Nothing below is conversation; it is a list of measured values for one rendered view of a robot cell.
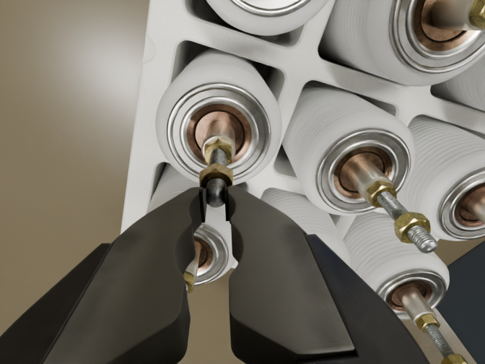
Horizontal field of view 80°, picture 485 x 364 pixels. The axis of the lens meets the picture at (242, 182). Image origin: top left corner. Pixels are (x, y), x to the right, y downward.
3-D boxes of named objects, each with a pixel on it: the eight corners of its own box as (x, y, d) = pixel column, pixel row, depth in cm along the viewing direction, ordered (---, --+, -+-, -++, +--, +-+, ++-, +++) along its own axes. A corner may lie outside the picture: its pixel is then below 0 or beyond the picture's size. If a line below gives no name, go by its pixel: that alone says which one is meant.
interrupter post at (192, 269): (200, 261, 28) (197, 289, 25) (175, 261, 27) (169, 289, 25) (201, 242, 26) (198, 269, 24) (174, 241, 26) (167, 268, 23)
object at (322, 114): (348, 131, 41) (425, 199, 25) (283, 154, 42) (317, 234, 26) (333, 63, 37) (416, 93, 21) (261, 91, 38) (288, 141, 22)
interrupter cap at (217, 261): (226, 282, 29) (226, 287, 28) (148, 280, 28) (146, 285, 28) (231, 220, 25) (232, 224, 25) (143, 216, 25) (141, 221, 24)
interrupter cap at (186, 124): (219, 195, 24) (219, 200, 24) (146, 132, 21) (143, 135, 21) (290, 135, 22) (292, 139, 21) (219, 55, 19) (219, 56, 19)
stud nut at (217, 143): (212, 168, 19) (212, 174, 19) (198, 147, 19) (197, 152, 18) (238, 154, 19) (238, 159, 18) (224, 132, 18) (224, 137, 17)
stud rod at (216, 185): (216, 151, 20) (212, 212, 14) (208, 139, 20) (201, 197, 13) (229, 144, 20) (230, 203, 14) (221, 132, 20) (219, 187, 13)
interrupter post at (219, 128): (219, 154, 22) (218, 174, 20) (196, 133, 22) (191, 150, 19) (242, 134, 22) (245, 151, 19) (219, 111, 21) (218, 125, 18)
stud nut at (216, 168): (209, 198, 16) (208, 206, 15) (192, 175, 15) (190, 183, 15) (240, 182, 16) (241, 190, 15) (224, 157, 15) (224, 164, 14)
